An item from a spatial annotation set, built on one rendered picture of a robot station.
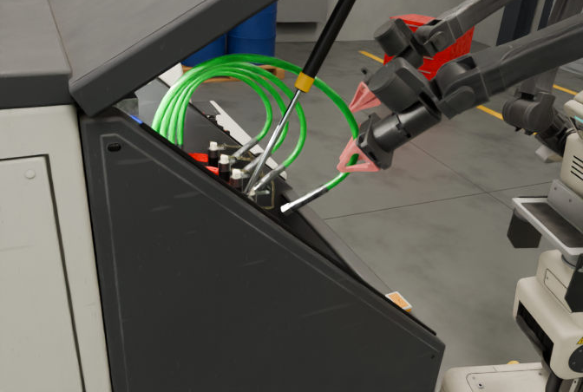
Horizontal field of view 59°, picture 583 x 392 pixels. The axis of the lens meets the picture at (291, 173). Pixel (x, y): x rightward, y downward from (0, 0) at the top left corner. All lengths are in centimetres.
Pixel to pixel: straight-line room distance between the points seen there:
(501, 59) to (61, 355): 71
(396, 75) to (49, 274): 55
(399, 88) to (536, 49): 20
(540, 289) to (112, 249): 119
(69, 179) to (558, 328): 119
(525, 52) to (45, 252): 69
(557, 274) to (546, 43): 77
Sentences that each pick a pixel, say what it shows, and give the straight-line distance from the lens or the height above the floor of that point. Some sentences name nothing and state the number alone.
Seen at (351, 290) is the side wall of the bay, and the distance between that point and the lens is 79.
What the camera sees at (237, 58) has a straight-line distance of 86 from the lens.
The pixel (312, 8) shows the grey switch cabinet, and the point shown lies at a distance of 788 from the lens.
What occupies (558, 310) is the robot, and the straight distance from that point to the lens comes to 149.
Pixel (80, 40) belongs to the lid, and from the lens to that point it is 63.
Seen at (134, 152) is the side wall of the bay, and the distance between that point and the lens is 55.
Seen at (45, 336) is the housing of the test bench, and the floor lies 120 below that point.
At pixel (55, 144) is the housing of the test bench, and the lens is 54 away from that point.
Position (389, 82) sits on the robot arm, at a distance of 81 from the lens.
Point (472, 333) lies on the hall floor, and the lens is 260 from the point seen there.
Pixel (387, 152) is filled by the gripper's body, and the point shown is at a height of 129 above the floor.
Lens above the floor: 163
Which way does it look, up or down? 26 degrees down
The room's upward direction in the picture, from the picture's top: 4 degrees clockwise
